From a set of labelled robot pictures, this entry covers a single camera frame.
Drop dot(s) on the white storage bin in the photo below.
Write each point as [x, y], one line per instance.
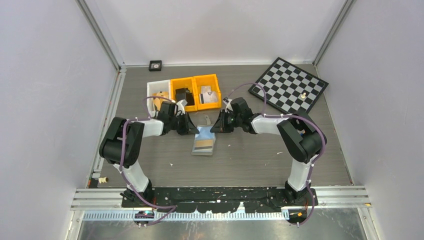
[156, 90]

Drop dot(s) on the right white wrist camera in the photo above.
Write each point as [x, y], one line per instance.
[227, 102]

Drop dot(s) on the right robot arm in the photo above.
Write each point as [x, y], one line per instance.
[303, 139]

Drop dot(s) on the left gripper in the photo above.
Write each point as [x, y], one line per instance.
[189, 127]

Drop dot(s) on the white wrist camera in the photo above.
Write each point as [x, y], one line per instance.
[227, 102]
[181, 107]

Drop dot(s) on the small black square device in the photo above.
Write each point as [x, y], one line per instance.
[155, 65]

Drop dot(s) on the cards in orange bin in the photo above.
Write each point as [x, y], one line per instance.
[207, 95]

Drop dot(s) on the right orange storage bin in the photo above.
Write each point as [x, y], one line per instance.
[212, 80]

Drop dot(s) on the black box in bin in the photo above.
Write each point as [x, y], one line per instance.
[184, 93]

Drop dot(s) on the orange storage bin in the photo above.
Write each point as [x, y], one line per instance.
[212, 80]
[189, 83]

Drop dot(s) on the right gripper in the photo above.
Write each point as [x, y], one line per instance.
[220, 126]

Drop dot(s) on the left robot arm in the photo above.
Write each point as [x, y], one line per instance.
[122, 142]

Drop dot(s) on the black white chessboard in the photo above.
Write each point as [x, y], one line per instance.
[282, 85]

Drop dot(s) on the tan credit card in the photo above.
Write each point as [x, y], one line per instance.
[204, 144]

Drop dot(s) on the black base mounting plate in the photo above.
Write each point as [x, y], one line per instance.
[218, 200]

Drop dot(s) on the small beige cylinder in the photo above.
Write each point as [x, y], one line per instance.
[102, 180]

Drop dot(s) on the middle orange storage bin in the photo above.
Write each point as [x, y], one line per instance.
[189, 83]

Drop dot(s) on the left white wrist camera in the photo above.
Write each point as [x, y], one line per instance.
[181, 107]

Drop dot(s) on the wooden pieces in bin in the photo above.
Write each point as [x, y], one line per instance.
[158, 98]

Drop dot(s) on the clear plastic card holder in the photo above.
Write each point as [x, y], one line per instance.
[204, 133]

